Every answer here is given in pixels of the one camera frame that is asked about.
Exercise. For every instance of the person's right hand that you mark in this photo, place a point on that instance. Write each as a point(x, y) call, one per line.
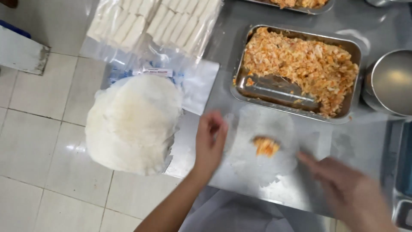
point(347, 190)

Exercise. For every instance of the person's left hand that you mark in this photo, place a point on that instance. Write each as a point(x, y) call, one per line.
point(208, 148)

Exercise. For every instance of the person's left fingers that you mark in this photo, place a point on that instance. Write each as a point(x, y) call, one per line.
point(215, 124)

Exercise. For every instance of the person's right fingers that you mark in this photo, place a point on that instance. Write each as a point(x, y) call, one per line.
point(313, 166)

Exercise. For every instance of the clear plastic packaging with blue print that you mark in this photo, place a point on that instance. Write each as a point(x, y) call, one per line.
point(199, 85)

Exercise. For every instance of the translucent single rice wrapper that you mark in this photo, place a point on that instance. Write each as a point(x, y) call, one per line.
point(267, 167)

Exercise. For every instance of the small lump of orange filling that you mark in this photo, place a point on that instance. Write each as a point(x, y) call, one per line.
point(266, 146)

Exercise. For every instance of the rectangular metal tray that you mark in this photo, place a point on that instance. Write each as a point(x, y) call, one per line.
point(273, 93)

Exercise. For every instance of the stack of white rice wrappers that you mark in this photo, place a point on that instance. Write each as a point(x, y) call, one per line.
point(132, 125)

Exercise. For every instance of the blue-grey container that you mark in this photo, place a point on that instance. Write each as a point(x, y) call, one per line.
point(404, 180)

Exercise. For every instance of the orange shredded filling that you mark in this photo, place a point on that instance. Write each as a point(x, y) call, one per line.
point(309, 64)

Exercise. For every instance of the round metal bowl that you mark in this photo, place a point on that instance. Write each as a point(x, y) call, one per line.
point(391, 82)

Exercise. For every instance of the bag of white rolled rolls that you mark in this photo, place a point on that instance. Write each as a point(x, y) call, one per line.
point(151, 22)

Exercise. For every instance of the metal tray with filling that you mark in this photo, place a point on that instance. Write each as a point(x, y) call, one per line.
point(297, 5)

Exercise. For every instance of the shiny metal vessel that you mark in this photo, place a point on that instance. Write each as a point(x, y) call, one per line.
point(386, 2)

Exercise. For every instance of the white box with blue edge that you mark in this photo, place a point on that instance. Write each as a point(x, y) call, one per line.
point(21, 48)

